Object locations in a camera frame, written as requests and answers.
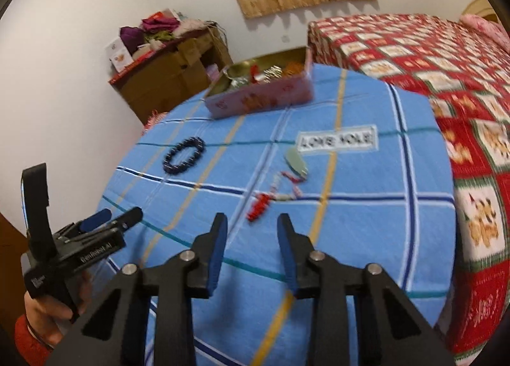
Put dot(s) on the brown wooden cabinet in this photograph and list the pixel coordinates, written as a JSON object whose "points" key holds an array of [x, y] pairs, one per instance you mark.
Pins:
{"points": [[159, 83]]}

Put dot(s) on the brown cardboard box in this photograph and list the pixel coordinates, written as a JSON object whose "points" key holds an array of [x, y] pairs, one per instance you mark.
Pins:
{"points": [[197, 53]]}

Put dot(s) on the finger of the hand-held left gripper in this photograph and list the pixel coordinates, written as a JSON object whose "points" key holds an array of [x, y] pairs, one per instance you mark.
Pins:
{"points": [[95, 219], [127, 218]]}

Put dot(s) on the purple cloth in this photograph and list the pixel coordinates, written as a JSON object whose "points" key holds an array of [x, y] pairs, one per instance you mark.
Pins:
{"points": [[131, 36]]}

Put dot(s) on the pink tin box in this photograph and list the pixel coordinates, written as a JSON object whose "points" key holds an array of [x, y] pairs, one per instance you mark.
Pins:
{"points": [[259, 99]]}

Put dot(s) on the red knot charm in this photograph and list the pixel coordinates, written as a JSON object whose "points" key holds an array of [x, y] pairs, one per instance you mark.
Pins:
{"points": [[255, 73]]}

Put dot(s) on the red fringed cloth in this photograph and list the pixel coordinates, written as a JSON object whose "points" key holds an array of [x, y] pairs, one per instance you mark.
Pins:
{"points": [[155, 118]]}

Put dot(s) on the white cardboard box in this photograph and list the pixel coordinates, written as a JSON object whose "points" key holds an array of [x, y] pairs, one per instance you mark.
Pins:
{"points": [[118, 54]]}

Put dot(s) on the blue plaid towel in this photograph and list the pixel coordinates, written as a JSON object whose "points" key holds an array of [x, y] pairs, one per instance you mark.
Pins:
{"points": [[358, 230]]}

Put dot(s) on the pink pillow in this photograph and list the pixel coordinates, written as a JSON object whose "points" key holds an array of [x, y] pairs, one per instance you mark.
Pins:
{"points": [[488, 31]]}

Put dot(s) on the red patchwork quilt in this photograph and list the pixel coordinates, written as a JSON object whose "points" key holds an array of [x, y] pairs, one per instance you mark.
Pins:
{"points": [[418, 55]]}

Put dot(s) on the pile of colourful clothes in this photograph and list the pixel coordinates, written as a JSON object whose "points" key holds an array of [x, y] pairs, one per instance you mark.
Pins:
{"points": [[163, 25]]}

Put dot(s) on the person's left hand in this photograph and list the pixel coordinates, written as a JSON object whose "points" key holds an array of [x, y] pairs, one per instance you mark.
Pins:
{"points": [[51, 318]]}

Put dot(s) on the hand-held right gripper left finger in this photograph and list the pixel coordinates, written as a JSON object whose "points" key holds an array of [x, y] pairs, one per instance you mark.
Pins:
{"points": [[217, 262]]}

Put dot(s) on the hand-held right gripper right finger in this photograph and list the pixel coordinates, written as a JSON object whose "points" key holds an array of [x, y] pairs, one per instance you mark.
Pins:
{"points": [[287, 266]]}

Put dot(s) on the red flat box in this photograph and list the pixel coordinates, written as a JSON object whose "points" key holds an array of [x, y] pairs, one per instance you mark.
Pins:
{"points": [[133, 65]]}

